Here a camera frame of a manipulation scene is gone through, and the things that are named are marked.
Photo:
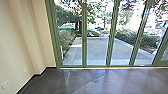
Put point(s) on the white wall outlet plate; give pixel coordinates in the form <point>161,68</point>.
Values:
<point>5,85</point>
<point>24,69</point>

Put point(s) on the green garden bush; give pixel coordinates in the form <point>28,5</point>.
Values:
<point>140,38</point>
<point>66,40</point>

